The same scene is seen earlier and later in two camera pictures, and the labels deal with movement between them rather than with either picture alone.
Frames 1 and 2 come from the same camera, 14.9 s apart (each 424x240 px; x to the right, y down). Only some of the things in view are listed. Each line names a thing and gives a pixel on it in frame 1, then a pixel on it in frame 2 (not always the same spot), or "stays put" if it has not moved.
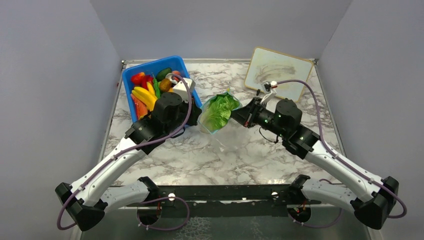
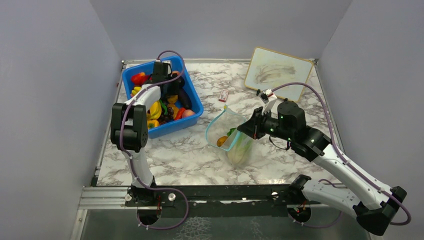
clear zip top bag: [217, 111] to [223, 133]
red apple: [141, 79] stays put
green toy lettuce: [217, 113] to [240, 145]
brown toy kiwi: [165, 84] to [221, 140]
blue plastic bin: [175, 63] stays put
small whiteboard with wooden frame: [266, 65] stays put
